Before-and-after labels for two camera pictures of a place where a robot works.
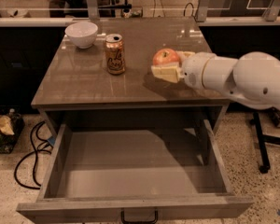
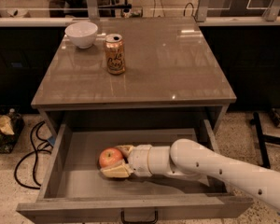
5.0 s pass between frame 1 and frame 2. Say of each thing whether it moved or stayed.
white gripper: moved
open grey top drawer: stayed
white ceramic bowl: stayed
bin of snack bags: stayed
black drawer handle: stayed
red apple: moved
